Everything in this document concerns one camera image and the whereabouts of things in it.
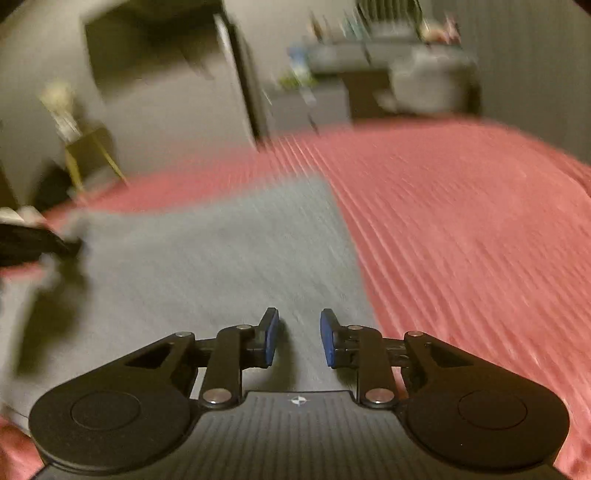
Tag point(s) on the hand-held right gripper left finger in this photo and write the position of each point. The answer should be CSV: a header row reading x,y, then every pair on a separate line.
x,y
272,334

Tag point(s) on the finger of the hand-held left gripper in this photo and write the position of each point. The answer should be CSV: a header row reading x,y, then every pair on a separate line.
x,y
32,244

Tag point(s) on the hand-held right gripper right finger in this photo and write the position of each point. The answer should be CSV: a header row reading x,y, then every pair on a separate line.
x,y
328,341

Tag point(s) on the black cloth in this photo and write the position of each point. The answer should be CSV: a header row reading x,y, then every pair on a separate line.
x,y
53,189

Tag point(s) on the yellow side table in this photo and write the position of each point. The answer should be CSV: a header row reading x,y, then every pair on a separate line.
x,y
90,145

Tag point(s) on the wrapped flower bouquet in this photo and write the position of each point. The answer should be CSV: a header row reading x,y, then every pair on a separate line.
x,y
60,108

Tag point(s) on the red ribbed blanket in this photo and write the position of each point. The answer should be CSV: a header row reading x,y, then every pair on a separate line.
x,y
461,207

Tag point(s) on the grey bedside cabinet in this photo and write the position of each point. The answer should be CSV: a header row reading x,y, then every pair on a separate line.
x,y
309,110

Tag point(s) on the grey upholstered chair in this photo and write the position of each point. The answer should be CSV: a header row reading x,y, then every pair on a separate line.
x,y
429,87

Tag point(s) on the grey vanity desk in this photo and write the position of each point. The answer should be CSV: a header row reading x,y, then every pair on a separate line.
x,y
369,50

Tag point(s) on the dark wall television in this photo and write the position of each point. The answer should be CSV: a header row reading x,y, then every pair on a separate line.
x,y
147,41

